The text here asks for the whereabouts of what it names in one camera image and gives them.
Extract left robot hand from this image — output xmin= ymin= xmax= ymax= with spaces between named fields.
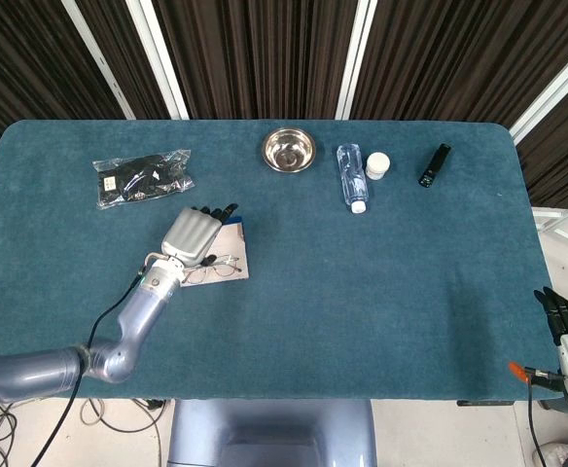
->
xmin=160 ymin=201 xmax=241 ymax=269

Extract blue glasses case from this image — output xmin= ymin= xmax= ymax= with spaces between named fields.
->
xmin=179 ymin=216 xmax=251 ymax=288

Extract white metal rack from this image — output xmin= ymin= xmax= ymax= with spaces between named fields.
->
xmin=530 ymin=201 xmax=568 ymax=244

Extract clear plastic water bottle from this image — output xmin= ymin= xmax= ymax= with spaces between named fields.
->
xmin=336 ymin=142 xmax=371 ymax=215

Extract dark brown curtain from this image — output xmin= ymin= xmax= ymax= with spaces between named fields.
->
xmin=0 ymin=0 xmax=568 ymax=210

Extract small white jar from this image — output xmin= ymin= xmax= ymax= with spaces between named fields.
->
xmin=365 ymin=152 xmax=391 ymax=181

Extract teal table cloth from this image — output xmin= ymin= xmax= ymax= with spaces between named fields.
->
xmin=0 ymin=119 xmax=557 ymax=403

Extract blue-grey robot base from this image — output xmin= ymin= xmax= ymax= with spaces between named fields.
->
xmin=166 ymin=398 xmax=377 ymax=467

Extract thin-framed eyeglasses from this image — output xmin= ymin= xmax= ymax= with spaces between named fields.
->
xmin=184 ymin=253 xmax=245 ymax=284

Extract white frame post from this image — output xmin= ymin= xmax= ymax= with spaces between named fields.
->
xmin=60 ymin=0 xmax=137 ymax=121
xmin=334 ymin=0 xmax=378 ymax=122
xmin=509 ymin=46 xmax=568 ymax=146
xmin=124 ymin=0 xmax=191 ymax=121

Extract clear bag with black item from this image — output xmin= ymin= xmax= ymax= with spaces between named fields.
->
xmin=91 ymin=149 xmax=195 ymax=211

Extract black cable with orange connector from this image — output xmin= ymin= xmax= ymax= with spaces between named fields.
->
xmin=507 ymin=360 xmax=565 ymax=467

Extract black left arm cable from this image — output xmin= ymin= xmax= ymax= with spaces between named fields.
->
xmin=28 ymin=276 xmax=144 ymax=467

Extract black stapler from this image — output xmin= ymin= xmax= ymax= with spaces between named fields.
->
xmin=417 ymin=142 xmax=452 ymax=189

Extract stainless steel bowl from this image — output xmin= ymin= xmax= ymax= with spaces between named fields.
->
xmin=262 ymin=126 xmax=317 ymax=173

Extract grey floor cable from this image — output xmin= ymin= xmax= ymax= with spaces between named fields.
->
xmin=80 ymin=398 xmax=167 ymax=434

